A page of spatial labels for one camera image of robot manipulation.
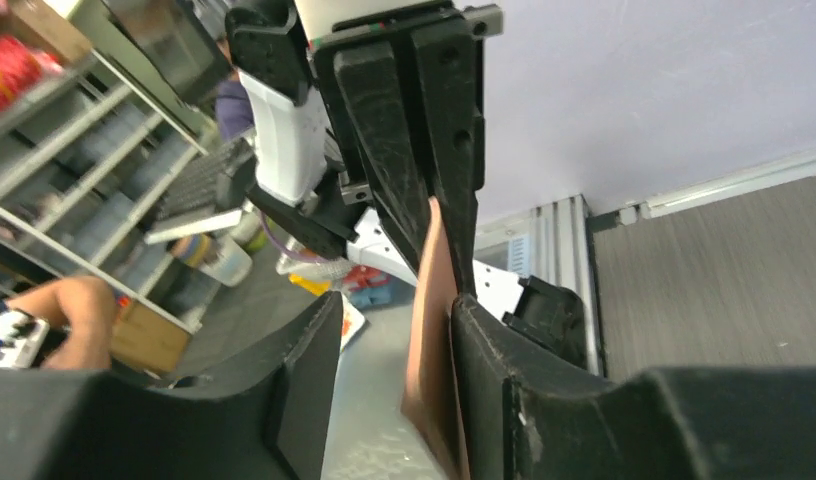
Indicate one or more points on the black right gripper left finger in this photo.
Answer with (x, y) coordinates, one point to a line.
(261, 414)

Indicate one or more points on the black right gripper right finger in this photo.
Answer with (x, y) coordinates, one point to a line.
(528, 414)

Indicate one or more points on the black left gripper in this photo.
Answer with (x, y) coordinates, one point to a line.
(368, 80)

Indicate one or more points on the tan leather card holder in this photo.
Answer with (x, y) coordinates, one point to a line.
(430, 399)

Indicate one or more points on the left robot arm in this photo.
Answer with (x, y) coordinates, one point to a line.
(309, 169)

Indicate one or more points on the red white snack packet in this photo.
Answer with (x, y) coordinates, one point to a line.
(353, 322)

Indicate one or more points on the cup with colourful tape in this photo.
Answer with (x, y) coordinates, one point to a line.
(221, 259)

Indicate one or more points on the person in purple shirt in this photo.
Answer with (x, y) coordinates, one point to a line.
(232, 107)

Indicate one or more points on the black monitor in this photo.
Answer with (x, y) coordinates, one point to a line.
(179, 38)

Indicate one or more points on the black computer keyboard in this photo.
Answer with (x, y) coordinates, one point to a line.
(208, 184)

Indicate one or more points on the metal storage shelf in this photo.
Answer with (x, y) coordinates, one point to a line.
(86, 159)

